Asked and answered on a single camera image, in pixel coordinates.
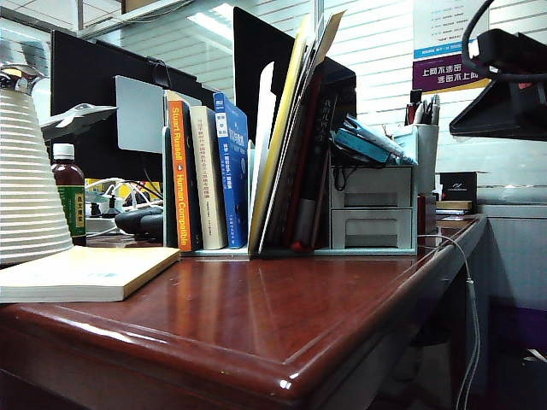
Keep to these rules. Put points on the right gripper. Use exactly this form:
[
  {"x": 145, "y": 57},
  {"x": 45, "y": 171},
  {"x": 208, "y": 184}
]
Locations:
[{"x": 530, "y": 111}]

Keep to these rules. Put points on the blue paperback book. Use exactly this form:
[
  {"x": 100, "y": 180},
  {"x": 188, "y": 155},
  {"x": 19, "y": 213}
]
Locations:
[{"x": 233, "y": 179}]

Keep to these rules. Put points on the brown flat book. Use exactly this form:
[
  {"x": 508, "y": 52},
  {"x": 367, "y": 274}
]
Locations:
[{"x": 455, "y": 205}]

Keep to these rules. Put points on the light blue desk bookshelf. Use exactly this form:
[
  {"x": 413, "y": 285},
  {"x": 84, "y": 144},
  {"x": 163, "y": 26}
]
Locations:
[{"x": 414, "y": 192}]

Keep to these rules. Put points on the dark book with Chinese title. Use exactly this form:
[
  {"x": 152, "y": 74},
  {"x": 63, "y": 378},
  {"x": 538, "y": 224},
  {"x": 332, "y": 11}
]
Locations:
[{"x": 327, "y": 141}]

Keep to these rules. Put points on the cream book with Chinese text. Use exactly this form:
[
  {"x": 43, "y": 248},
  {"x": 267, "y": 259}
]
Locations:
[{"x": 209, "y": 179}]

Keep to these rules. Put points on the orange Human Compatible book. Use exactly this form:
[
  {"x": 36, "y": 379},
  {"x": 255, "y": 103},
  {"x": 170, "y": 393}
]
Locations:
[{"x": 181, "y": 179}]

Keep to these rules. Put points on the pale yellow paperback book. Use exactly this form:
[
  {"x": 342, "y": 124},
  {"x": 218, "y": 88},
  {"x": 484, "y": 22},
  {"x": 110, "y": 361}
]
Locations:
[{"x": 85, "y": 269}]

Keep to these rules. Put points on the silver pen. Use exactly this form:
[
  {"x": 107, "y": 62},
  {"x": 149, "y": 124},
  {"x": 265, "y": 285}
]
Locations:
[{"x": 435, "y": 110}]

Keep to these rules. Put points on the purple and white poster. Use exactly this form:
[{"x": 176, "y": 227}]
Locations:
[{"x": 440, "y": 72}]

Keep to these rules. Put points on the white pen cup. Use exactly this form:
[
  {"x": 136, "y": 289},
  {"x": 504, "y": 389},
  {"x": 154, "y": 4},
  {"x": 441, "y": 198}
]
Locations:
[{"x": 428, "y": 158}]

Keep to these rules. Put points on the dark red pen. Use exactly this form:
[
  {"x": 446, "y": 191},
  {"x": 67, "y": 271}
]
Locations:
[{"x": 413, "y": 109}]

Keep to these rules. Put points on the black box with white logo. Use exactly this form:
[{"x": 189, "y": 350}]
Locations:
[{"x": 459, "y": 185}]

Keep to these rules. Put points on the light blue booklet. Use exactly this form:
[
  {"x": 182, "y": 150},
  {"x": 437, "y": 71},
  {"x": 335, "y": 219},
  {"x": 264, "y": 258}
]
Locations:
[{"x": 384, "y": 143}]

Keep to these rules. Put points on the dark red box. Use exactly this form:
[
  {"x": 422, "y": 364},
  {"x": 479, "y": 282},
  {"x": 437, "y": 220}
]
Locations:
[{"x": 427, "y": 213}]

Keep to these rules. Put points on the teal notebook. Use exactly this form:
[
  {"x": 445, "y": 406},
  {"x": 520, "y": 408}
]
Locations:
[{"x": 363, "y": 145}]

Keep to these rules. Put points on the white drawer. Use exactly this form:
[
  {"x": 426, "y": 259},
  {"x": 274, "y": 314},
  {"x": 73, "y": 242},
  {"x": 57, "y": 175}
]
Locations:
[
  {"x": 372, "y": 228},
  {"x": 372, "y": 188}
]

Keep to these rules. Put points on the brown paper envelope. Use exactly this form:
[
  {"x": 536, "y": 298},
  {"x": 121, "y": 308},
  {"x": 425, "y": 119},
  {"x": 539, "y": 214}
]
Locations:
[{"x": 329, "y": 38}]

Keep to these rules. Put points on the leaning files and folders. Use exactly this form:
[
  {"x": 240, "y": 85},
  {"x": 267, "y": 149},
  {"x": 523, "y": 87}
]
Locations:
[{"x": 280, "y": 128}]

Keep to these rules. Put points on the white curved divider panel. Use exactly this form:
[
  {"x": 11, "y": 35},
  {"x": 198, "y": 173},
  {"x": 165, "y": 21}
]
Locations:
[{"x": 264, "y": 128}]

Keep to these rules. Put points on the tall black monitor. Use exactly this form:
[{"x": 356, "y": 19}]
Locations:
[{"x": 256, "y": 47}]

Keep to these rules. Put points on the black rounded pouch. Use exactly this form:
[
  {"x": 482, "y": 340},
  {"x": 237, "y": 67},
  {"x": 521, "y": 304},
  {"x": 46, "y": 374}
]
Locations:
[{"x": 141, "y": 220}]

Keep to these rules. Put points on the wide black monitor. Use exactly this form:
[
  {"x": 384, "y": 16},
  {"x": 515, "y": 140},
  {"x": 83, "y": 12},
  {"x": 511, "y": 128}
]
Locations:
[{"x": 94, "y": 60}]

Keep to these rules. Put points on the white power strip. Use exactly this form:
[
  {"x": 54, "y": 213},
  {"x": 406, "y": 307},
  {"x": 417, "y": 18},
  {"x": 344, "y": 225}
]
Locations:
[{"x": 100, "y": 224}]

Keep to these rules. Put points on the white model airplane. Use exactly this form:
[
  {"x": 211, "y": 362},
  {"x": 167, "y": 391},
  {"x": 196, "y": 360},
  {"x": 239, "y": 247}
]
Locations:
[{"x": 81, "y": 116}]

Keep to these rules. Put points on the brown bottle with green label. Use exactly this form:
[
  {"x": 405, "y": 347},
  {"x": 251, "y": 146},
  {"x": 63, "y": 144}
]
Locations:
[{"x": 70, "y": 200}]

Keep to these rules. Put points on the white ribbed jug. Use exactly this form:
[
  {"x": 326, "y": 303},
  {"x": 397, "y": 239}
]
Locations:
[{"x": 30, "y": 171}]

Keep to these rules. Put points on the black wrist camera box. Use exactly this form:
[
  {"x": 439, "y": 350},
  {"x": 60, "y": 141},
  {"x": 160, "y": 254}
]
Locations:
[{"x": 513, "y": 49}]

